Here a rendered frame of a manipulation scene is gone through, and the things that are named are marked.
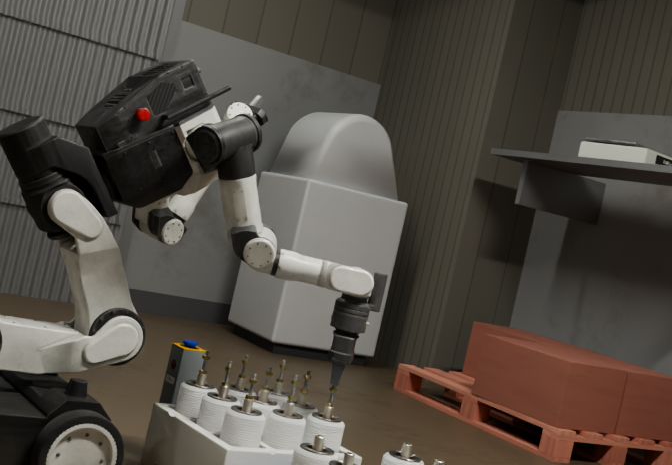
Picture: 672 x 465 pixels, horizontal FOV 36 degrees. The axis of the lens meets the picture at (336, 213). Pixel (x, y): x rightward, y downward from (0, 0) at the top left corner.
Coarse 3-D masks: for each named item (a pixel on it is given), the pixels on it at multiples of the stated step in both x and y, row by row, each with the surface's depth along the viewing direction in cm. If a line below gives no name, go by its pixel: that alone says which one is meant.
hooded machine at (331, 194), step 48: (288, 144) 565; (336, 144) 534; (384, 144) 548; (288, 192) 540; (336, 192) 533; (384, 192) 552; (288, 240) 530; (336, 240) 536; (384, 240) 551; (240, 288) 565; (288, 288) 525; (240, 336) 562; (288, 336) 528
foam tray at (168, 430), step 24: (168, 408) 261; (168, 432) 255; (192, 432) 246; (216, 432) 246; (144, 456) 263; (168, 456) 253; (192, 456) 244; (216, 456) 236; (240, 456) 235; (264, 456) 239; (288, 456) 242
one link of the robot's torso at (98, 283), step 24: (72, 192) 241; (72, 216) 241; (96, 216) 244; (72, 240) 255; (96, 240) 246; (72, 264) 251; (96, 264) 248; (120, 264) 252; (72, 288) 256; (96, 288) 250; (120, 288) 253; (96, 312) 251; (120, 312) 253; (144, 336) 257
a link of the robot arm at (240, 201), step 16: (224, 192) 247; (240, 192) 245; (256, 192) 248; (224, 208) 249; (240, 208) 246; (256, 208) 248; (240, 224) 248; (256, 224) 249; (240, 240) 248; (256, 240) 247; (240, 256) 249; (256, 256) 248; (272, 256) 248
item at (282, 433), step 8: (272, 416) 247; (280, 416) 247; (272, 424) 247; (280, 424) 246; (288, 424) 246; (296, 424) 246; (304, 424) 248; (264, 432) 248; (272, 432) 246; (280, 432) 246; (288, 432) 246; (296, 432) 247; (264, 440) 248; (272, 440) 246; (280, 440) 245; (288, 440) 246; (296, 440) 247; (280, 448) 245; (288, 448) 246
